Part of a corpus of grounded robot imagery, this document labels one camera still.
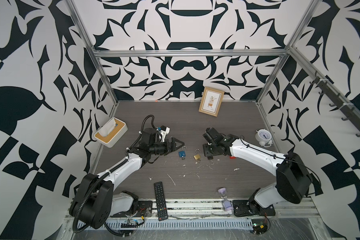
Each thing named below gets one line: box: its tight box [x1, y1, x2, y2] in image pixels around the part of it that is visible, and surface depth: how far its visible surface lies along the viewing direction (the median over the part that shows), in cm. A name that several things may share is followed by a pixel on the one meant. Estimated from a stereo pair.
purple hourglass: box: [217, 187, 234, 211], surface depth 77 cm
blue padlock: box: [178, 145, 188, 160], surface depth 93 cm
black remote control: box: [154, 181, 168, 222], surface depth 77 cm
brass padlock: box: [193, 148, 201, 164], surface depth 93 cm
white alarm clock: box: [255, 128, 273, 147], surface depth 99 cm
